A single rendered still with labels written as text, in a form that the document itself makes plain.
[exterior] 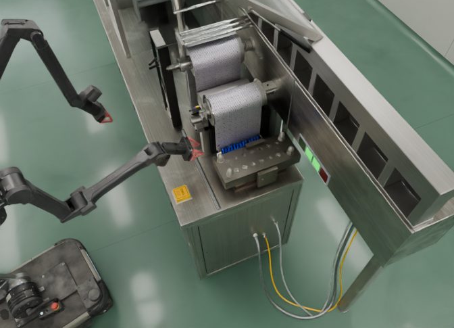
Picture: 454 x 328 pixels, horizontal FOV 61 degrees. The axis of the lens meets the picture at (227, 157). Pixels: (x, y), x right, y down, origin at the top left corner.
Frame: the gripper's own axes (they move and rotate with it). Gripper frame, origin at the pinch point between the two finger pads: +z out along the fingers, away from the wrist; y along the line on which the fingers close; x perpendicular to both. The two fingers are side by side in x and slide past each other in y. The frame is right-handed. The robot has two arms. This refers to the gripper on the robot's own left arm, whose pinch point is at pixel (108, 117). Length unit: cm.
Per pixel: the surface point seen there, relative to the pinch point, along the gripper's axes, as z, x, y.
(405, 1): 231, -246, 36
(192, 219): 16, 2, -69
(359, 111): -23, -76, -104
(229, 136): 15, -38, -52
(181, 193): 15, -1, -55
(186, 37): -15, -57, -18
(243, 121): 12, -47, -54
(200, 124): 8, -32, -41
